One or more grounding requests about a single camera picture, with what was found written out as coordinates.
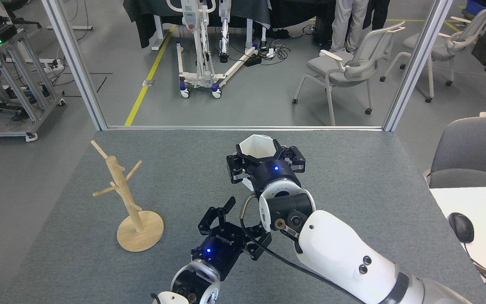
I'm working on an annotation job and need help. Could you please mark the blue plastic bin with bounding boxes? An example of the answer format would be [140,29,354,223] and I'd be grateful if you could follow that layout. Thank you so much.
[465,0,486,15]

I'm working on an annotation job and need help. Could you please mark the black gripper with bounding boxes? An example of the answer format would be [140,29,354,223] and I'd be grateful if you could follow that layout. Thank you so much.
[226,146,306,199]
[191,196,273,281]

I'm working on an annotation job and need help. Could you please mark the white faceted cup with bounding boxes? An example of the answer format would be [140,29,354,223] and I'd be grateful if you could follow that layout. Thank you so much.
[238,134,279,191]

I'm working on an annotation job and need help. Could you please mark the white stand on wheels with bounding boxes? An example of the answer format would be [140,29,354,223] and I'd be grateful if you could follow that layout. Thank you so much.
[166,0,259,100]

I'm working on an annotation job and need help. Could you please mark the wooden cup rack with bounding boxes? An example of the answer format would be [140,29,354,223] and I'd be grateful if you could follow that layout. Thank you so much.
[91,140,164,252]

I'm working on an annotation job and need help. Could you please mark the light grey armchair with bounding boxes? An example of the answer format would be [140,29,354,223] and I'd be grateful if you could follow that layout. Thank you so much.
[379,1,486,103]
[292,21,406,127]

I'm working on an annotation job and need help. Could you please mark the silver aluminium cross rail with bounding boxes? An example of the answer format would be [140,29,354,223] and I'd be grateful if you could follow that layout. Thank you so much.
[107,125,385,131]

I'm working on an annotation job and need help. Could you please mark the black cloth covered table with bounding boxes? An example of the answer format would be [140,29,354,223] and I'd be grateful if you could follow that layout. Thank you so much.
[123,0,332,49]

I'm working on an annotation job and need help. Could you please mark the black computer mouse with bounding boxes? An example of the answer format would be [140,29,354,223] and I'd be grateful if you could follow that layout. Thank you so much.
[448,212,475,244]

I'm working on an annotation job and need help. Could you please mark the white desk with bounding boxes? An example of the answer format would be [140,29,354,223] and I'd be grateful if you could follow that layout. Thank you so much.
[429,186,486,304]

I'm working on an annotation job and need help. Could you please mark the person in pale trousers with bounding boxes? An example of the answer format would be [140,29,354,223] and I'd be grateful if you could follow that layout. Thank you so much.
[331,0,370,53]

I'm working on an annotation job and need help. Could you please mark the aluminium frame cart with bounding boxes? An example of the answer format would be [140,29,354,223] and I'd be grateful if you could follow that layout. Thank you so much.
[0,0,66,142]

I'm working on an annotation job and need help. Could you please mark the person in dark trousers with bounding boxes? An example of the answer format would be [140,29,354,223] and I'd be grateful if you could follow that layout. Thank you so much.
[363,0,391,31]

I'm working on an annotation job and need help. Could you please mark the dark grey office chair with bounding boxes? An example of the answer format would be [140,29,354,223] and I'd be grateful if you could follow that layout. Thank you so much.
[424,112,486,189]

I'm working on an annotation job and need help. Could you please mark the silver aluminium post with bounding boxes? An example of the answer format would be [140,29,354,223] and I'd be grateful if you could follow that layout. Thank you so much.
[42,0,108,131]
[382,0,454,132]

